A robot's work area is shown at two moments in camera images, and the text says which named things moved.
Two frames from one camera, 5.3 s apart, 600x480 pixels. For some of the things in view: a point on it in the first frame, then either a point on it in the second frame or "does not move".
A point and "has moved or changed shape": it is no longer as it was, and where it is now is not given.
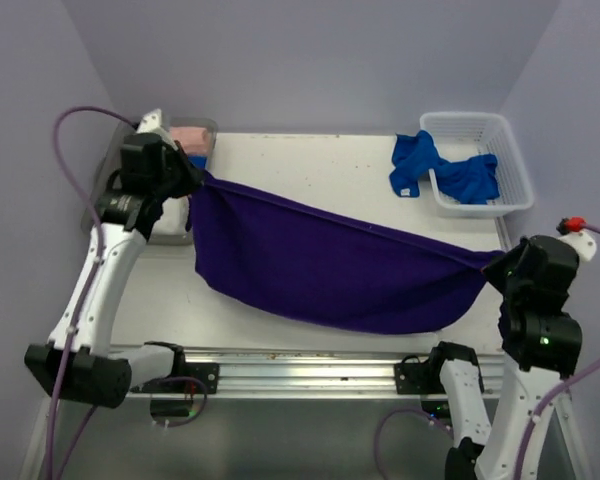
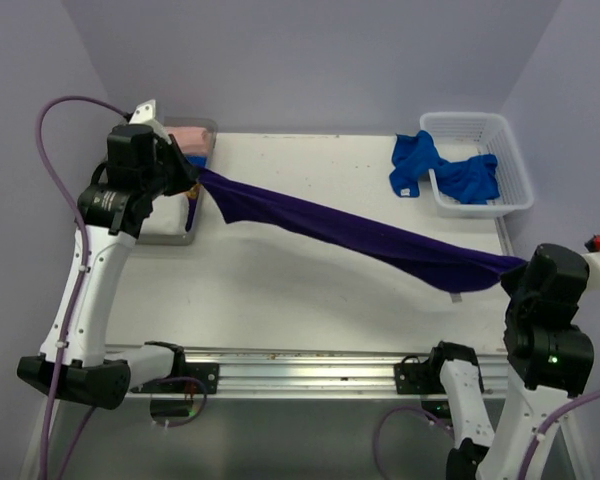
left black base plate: [208, 373] does not move
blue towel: [469, 180] does not move
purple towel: [263, 257] has moved or changed shape
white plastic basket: [459, 135] does not move
